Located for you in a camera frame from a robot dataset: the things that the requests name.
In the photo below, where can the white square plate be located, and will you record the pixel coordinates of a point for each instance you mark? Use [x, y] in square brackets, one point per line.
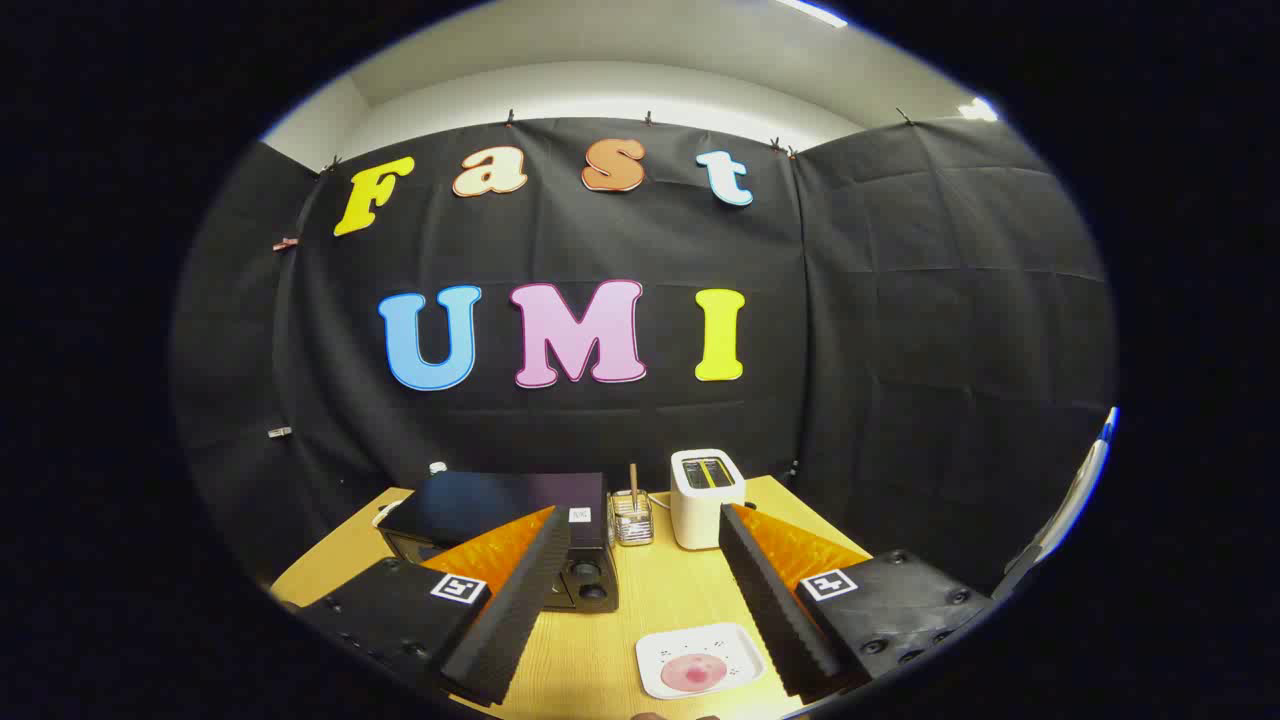
[665, 648]

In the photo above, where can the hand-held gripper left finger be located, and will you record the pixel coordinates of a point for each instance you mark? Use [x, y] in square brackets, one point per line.
[520, 610]

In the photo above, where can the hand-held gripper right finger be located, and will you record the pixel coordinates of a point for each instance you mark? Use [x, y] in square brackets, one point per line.
[775, 610]

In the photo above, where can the wooden stick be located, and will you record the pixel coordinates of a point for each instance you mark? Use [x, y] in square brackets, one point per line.
[633, 480]

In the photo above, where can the pink ham slice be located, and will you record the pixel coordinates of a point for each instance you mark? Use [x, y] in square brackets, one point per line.
[692, 673]

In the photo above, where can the white bread toaster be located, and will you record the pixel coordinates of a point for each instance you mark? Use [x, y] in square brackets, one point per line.
[695, 515]

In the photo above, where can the white chair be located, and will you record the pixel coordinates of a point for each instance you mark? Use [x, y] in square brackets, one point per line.
[1085, 490]

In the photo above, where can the black toaster oven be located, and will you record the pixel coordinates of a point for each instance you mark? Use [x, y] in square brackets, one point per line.
[480, 500]

